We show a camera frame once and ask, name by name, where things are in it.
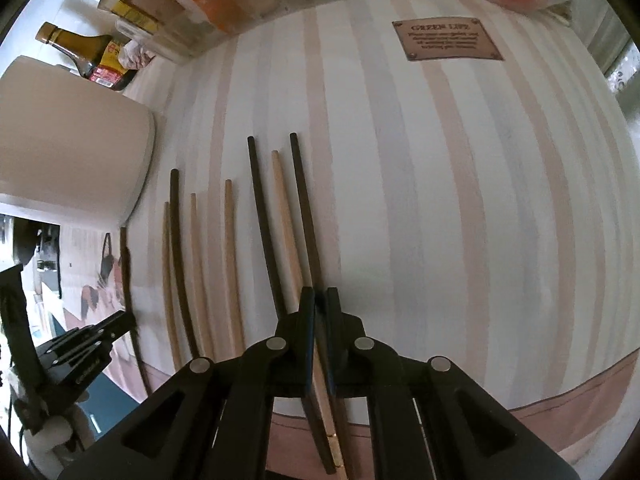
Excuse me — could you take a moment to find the dark wooden chopstick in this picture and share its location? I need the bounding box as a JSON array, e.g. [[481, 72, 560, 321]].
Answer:
[[170, 169, 201, 361], [289, 132, 356, 480], [246, 136, 337, 476], [120, 227, 152, 396]]

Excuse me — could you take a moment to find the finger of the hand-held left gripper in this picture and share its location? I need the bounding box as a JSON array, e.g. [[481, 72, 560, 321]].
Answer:
[[35, 310, 137, 411]]

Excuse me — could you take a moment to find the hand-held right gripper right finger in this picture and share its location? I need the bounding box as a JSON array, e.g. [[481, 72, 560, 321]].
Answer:
[[326, 286, 582, 480]]

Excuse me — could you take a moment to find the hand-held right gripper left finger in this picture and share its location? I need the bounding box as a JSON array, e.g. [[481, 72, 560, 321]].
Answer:
[[57, 286, 317, 480]]

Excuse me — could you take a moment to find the crumpled white plastic bag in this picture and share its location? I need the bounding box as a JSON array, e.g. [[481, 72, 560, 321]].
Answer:
[[120, 40, 158, 71]]

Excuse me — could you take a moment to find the clear plastic storage box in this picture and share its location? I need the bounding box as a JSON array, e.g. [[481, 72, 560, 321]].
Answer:
[[115, 0, 381, 63]]

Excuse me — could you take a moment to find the striped tablecloth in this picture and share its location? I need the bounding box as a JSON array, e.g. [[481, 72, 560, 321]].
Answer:
[[60, 0, 633, 480]]

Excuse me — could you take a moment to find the yellow packet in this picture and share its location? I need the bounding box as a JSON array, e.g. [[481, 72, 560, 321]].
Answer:
[[112, 0, 161, 36]]

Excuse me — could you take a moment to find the brown packet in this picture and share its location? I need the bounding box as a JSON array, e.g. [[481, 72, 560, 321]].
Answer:
[[125, 0, 181, 26]]

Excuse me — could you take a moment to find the orange packet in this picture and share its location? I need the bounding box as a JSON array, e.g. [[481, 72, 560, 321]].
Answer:
[[170, 0, 241, 36]]

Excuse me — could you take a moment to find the dark soy sauce bottle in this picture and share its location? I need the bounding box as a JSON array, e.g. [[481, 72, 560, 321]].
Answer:
[[35, 21, 138, 92]]

